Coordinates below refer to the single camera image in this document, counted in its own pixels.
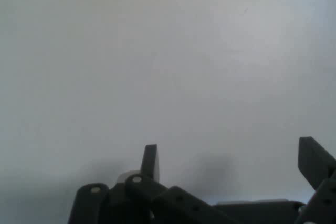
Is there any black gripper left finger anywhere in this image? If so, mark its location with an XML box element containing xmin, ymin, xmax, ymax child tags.
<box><xmin>67</xmin><ymin>144</ymin><xmax>237</xmax><ymax>224</ymax></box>

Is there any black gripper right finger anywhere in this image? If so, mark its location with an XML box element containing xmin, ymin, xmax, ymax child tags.
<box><xmin>293</xmin><ymin>136</ymin><xmax>336</xmax><ymax>224</ymax></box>

